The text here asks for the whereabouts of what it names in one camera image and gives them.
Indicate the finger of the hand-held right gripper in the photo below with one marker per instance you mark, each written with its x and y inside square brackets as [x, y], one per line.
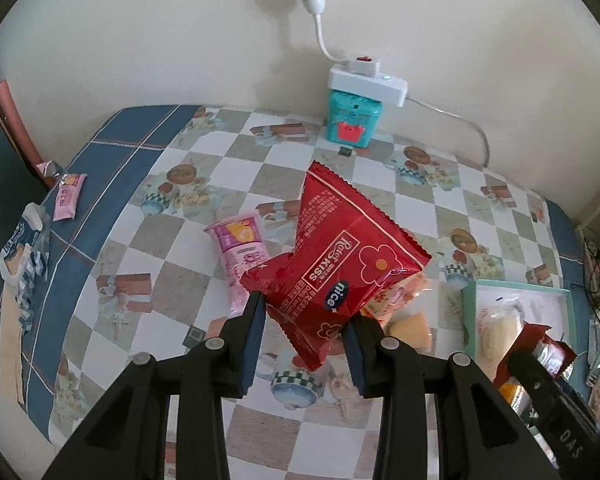
[527, 372]

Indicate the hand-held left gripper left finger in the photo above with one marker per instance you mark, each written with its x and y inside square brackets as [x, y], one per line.
[252, 345]

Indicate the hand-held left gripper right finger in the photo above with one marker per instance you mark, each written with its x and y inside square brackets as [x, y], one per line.
[360, 360]

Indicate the yellow orange snack packet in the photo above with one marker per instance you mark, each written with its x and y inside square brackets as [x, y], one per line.
[512, 397]

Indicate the red milk-print snack packet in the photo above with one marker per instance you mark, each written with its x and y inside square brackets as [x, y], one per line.
[550, 347]

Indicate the teal-rimmed white tray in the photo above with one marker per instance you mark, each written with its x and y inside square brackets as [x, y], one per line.
[545, 305]

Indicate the red flower-print snack packet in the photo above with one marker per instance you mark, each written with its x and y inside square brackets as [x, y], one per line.
[340, 260]

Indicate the clear-wrapped round cake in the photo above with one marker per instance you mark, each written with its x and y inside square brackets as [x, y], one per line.
[495, 335]

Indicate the yellow jelly cup orange lid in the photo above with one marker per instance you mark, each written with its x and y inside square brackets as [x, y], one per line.
[412, 332]

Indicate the small black framed card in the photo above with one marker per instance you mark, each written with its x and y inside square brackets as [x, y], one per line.
[193, 336]

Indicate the large orange beige snack bag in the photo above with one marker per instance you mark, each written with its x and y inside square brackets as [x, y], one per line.
[405, 290]

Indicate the pink snack packet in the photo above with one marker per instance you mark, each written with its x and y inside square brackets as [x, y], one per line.
[235, 255]

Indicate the checked patterned tablecloth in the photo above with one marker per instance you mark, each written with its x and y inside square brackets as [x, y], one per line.
[130, 240]

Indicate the small black chip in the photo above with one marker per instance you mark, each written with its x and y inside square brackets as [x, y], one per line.
[346, 151]

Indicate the small pink snack bar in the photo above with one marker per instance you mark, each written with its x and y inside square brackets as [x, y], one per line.
[70, 197]

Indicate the teal box with red label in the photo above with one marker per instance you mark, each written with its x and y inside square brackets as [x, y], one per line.
[352, 120]

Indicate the white blue plastic bag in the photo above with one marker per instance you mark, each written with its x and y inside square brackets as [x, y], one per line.
[22, 255]

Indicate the crumpled pink wrapper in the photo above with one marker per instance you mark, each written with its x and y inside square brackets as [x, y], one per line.
[50, 168]

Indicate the white power strip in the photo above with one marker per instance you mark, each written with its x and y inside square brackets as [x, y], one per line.
[375, 87]

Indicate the white plug with red switch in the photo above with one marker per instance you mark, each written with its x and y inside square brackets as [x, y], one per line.
[362, 65]

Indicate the reddish brown wooden frame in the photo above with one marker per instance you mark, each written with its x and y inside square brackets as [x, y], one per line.
[15, 120]

